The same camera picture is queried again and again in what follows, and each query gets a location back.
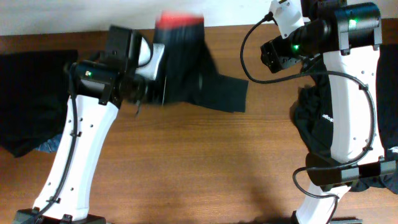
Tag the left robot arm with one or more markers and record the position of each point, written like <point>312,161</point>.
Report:
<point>126,70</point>

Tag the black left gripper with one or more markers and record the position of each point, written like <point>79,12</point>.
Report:
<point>137,99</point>

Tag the black clothes pile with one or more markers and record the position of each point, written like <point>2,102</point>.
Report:
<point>313,116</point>

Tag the black leggings red waistband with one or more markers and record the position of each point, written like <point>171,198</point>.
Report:
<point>187,71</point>

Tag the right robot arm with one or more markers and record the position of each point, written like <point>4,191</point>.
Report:
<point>347,38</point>

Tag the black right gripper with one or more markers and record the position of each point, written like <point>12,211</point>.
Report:
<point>276,54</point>

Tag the folded black clothes stack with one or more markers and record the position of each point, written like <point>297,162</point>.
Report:
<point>34,95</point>

